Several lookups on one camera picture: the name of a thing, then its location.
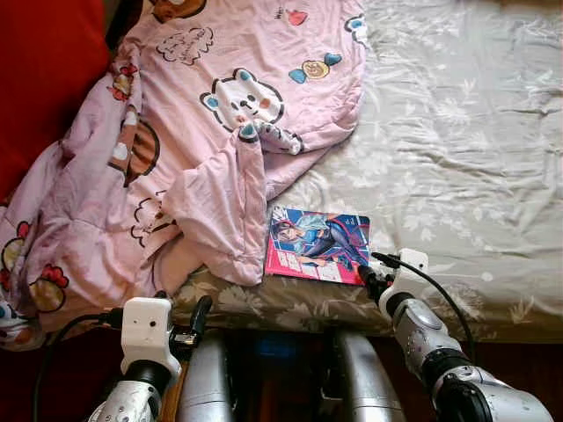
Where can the colourful comic book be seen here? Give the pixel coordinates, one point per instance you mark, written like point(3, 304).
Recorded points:
point(317, 246)

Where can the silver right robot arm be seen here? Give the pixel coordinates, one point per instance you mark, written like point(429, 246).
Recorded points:
point(422, 330)

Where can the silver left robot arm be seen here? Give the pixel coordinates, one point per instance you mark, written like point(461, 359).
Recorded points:
point(132, 406)

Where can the silver left robot leg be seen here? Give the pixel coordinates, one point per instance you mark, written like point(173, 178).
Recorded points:
point(207, 387)

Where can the silver robot leg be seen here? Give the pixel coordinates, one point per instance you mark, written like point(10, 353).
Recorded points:
point(207, 387)
point(361, 387)

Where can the silver right robot leg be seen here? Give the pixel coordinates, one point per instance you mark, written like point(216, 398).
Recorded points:
point(361, 387)

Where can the pink cartoon print blanket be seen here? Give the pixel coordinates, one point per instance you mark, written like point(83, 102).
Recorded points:
point(176, 176)

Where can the bed with grey floral sheet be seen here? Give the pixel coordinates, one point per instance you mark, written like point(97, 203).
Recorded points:
point(466, 158)

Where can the large red pillow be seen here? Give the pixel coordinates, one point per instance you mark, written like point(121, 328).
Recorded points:
point(44, 79)

